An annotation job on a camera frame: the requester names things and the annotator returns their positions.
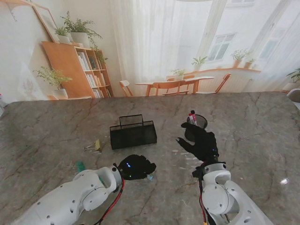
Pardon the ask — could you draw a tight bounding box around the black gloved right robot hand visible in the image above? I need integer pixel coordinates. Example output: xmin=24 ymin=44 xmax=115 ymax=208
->
xmin=177 ymin=121 xmax=220 ymax=162

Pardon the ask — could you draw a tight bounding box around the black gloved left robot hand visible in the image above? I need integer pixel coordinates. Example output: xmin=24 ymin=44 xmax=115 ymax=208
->
xmin=119 ymin=154 xmax=157 ymax=181

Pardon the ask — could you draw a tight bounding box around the black mesh pen cup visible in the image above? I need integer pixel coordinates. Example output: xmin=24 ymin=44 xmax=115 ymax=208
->
xmin=184 ymin=114 xmax=209 ymax=141

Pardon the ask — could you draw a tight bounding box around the black mesh desk organizer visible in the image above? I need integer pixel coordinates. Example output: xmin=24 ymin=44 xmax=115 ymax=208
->
xmin=109 ymin=114 xmax=158 ymax=150

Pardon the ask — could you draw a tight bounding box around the yellow-green binder clip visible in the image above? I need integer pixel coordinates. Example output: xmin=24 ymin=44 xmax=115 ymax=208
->
xmin=83 ymin=138 xmax=103 ymax=153

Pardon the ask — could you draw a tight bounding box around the printed room scene backdrop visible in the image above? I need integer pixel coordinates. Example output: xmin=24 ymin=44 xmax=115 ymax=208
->
xmin=0 ymin=0 xmax=300 ymax=103

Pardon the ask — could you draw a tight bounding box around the red black left arm cable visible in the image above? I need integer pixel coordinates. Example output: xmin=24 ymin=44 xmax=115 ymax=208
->
xmin=93 ymin=178 xmax=126 ymax=225

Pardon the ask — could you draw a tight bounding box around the red black arm cable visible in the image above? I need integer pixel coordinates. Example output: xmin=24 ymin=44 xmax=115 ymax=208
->
xmin=93 ymin=178 xmax=126 ymax=225
xmin=198 ymin=178 xmax=209 ymax=225

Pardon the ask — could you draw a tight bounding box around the red black right arm cable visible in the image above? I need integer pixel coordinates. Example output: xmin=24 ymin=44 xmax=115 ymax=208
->
xmin=198 ymin=178 xmax=209 ymax=225

